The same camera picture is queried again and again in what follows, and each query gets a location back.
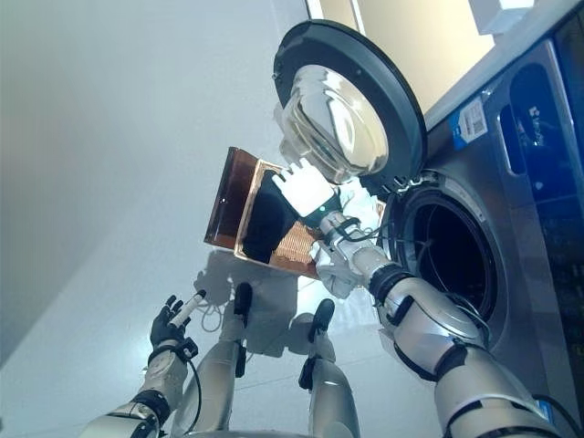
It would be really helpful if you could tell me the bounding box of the white garment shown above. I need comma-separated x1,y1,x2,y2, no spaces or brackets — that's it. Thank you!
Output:
309,177,382,300

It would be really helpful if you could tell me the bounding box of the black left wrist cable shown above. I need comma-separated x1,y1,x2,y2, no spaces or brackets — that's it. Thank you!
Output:
183,350,204,433

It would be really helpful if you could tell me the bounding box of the grey front-load washing machine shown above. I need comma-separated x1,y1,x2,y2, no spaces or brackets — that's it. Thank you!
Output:
378,13,584,438

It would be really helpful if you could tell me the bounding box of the rectangular wicker laundry basket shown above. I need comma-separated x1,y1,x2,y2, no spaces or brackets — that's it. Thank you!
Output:
233,158,387,282

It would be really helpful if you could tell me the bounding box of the robot right leg silver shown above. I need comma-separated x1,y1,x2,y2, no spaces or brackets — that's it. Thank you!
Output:
298,298,358,438

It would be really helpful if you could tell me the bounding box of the robot torso silver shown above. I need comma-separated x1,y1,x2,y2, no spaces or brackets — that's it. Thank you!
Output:
182,428,320,438

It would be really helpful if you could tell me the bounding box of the robot left leg silver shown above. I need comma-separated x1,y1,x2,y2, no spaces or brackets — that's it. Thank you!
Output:
172,282,255,434

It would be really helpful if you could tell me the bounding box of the round washing machine door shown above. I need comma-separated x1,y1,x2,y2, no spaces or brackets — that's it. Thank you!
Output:
272,18,428,193

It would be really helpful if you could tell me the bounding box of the black garment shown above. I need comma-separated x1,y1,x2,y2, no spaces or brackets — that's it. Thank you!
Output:
243,169,298,266

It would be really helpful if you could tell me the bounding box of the robot leg silver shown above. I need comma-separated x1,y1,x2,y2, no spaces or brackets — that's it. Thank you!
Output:
298,298,358,438
172,282,255,434

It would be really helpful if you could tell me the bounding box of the brown acrylic stand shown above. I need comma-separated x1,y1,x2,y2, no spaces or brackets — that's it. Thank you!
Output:
203,145,262,250

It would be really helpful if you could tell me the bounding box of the robot right hand white back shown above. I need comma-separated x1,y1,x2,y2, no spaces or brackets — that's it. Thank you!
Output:
272,157,341,227

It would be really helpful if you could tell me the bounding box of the robot left hand black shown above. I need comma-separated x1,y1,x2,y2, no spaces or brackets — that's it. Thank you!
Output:
149,289,207,361

